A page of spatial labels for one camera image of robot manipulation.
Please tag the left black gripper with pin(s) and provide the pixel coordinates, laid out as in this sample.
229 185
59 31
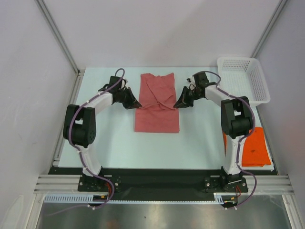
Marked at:
132 103

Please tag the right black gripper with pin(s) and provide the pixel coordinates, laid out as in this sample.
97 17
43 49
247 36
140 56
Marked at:
181 103

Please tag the pink red t shirt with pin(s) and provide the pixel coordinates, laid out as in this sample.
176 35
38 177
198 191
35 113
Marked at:
157 97

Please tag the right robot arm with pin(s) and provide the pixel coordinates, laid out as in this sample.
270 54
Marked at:
237 120

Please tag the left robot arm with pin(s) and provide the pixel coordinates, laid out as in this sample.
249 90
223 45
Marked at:
80 129

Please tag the white plastic basket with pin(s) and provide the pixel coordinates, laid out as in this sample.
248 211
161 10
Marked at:
243 76

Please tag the folded orange t shirt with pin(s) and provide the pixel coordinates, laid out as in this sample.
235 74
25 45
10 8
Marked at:
255 153

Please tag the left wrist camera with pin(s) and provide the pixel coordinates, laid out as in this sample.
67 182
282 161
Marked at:
123 83

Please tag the left aluminium corner post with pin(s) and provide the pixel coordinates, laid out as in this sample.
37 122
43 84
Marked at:
58 36

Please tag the aluminium corner post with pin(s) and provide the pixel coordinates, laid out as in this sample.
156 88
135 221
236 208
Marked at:
269 27
58 36

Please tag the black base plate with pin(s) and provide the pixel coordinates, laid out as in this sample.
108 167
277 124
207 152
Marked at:
161 184

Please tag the right aluminium corner post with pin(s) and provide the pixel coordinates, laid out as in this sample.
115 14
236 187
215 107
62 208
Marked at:
269 27

